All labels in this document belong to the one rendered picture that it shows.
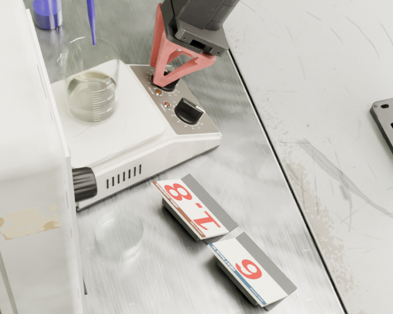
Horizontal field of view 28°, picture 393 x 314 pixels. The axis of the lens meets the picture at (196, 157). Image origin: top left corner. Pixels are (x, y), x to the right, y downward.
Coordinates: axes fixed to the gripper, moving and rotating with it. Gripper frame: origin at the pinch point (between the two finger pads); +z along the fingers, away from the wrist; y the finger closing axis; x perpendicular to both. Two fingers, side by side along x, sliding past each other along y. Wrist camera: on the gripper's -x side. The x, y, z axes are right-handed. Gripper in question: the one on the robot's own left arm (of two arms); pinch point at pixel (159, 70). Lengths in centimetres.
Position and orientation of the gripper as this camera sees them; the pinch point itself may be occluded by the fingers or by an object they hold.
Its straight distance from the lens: 95.7
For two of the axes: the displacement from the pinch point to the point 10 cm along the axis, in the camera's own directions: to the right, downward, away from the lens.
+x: 8.4, 3.0, 4.6
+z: -5.3, 6.6, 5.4
